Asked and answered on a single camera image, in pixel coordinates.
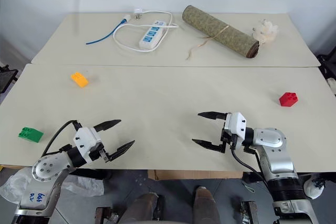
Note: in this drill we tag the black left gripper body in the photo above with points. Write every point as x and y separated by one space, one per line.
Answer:
96 153

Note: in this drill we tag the white ball with black scribble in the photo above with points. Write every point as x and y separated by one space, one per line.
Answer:
313 188

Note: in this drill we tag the clear plastic bag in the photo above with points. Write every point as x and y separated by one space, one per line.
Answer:
84 186

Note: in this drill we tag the black equipment frame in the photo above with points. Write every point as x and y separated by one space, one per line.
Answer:
7 77

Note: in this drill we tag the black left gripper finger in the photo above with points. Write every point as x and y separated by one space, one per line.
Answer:
122 149
109 125

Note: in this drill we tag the white fluffy bundle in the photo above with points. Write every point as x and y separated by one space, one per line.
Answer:
265 32

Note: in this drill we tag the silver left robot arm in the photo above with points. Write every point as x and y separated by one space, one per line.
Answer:
50 167

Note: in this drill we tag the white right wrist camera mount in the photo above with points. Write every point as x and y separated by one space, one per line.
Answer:
237 125

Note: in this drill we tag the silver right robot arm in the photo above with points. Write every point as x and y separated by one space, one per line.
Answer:
275 141

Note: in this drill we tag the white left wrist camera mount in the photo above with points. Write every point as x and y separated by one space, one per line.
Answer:
85 138

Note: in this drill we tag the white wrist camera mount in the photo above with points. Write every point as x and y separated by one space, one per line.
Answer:
85 138
237 125

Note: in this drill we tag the dark rounded shape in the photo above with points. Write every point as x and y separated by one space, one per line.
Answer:
143 209
207 205

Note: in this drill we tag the rolled olive green mat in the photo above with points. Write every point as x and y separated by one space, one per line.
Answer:
218 30

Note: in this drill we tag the green toy brick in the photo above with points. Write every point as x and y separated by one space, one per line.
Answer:
30 134

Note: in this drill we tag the orange toy brick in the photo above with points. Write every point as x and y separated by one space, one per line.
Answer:
80 79

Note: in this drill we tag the white power plug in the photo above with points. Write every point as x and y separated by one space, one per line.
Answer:
137 13

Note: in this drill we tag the rusty metal bracket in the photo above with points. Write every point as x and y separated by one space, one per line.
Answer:
249 212
105 216

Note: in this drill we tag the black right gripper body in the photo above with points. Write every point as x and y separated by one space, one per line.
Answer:
227 139

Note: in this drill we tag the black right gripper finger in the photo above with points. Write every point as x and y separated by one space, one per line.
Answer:
212 115
208 145

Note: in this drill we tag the red toy brick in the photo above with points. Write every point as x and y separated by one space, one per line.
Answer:
288 99

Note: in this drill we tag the brown cardboard piece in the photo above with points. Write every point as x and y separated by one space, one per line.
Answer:
194 174

